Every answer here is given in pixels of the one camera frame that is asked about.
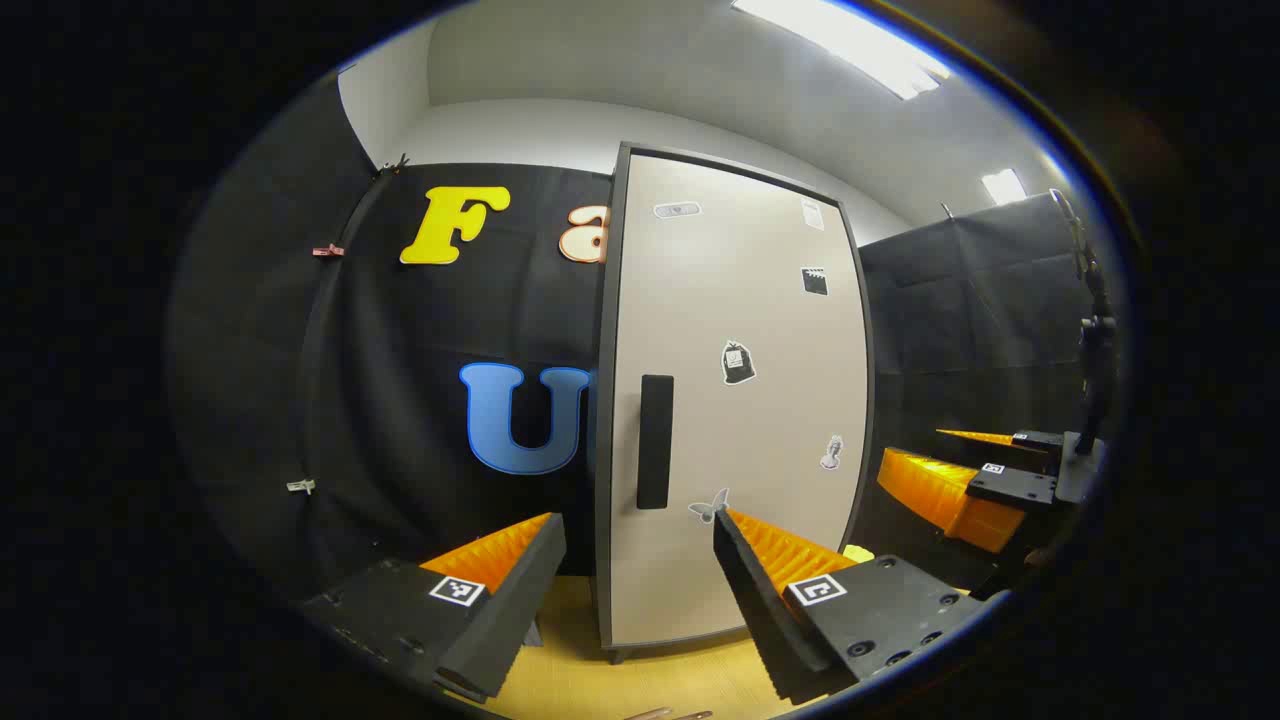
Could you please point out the yellow sponge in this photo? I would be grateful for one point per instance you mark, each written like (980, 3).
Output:
(858, 553)

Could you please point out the black binder clip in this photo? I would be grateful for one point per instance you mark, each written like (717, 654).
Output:
(398, 163)

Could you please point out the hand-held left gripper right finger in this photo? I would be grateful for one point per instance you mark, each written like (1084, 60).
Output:
(765, 620)

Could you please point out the black backdrop cloth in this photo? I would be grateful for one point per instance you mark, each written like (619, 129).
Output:
(400, 400)

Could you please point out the small ceiling light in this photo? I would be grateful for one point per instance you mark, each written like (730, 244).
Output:
(1004, 186)

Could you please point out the grey cabinet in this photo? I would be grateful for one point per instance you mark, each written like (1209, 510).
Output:
(603, 400)

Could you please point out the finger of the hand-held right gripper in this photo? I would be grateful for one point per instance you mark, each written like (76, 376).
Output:
(940, 495)
(1035, 440)

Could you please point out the white cabinet door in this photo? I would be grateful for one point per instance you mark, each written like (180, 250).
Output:
(740, 450)

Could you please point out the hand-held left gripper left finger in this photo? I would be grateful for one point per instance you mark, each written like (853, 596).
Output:
(510, 620)

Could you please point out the white cloth clip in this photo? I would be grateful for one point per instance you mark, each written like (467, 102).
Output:
(300, 486)

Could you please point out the long ceiling light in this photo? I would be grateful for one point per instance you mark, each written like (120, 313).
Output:
(850, 40)

